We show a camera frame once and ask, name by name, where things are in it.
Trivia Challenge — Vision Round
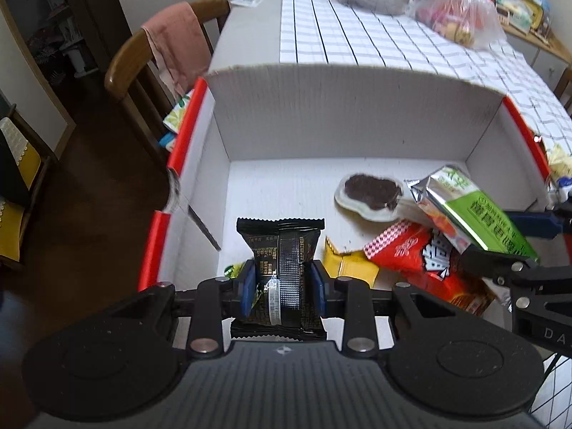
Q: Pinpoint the left wooden chair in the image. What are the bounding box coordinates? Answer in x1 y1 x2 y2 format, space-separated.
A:
105 0 231 163

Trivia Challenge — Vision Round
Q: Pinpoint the red white cardboard box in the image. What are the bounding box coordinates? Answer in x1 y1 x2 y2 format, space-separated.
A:
139 64 550 290

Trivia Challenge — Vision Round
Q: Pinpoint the black cookie wrapper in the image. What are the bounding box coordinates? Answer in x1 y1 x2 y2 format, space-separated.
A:
231 218 327 342

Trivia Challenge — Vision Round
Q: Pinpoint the yellow box on cabinet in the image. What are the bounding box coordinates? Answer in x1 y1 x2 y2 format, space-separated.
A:
522 0 550 31

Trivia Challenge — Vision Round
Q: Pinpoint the dark bookshelf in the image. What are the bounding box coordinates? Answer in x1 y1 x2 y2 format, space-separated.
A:
0 0 131 153

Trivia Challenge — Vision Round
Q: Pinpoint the yellow foil snack packet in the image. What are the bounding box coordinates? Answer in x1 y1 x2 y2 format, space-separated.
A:
322 237 379 288

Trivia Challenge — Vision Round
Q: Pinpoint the pink towel on chair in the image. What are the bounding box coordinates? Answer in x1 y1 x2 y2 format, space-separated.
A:
142 2 211 98

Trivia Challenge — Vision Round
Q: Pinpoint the cream yellow pastry packet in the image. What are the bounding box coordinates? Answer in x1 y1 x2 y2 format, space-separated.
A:
548 144 572 188

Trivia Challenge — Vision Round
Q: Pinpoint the right wooden chair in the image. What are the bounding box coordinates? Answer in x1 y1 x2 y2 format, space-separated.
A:
554 67 572 112

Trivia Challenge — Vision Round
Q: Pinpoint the pink plastic bag of snacks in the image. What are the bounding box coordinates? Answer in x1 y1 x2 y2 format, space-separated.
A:
406 0 506 50

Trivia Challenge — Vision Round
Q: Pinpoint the small green jelly cup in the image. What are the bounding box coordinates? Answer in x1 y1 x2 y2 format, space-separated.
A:
224 261 245 279

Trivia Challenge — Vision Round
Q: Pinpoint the tissue pack white green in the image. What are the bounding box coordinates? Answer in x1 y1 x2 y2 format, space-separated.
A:
496 0 532 32

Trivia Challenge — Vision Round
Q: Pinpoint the white wooden cabinet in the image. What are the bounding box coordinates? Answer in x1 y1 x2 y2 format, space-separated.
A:
502 25 571 91

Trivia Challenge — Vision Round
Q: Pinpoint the wooden chair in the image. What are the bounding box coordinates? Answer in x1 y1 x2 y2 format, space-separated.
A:
105 0 231 163
554 67 572 112

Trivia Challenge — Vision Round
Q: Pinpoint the red crispy noodle packet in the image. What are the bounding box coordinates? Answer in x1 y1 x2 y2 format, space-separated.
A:
364 220 493 316

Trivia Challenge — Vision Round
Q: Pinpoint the green snack bar packet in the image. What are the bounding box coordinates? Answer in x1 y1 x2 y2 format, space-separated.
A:
405 166 539 261

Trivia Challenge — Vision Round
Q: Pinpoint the white blue snack packet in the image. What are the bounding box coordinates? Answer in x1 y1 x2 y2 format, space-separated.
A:
554 176 572 203

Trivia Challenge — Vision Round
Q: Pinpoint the checkered white tablecloth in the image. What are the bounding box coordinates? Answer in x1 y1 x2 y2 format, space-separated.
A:
278 0 572 429

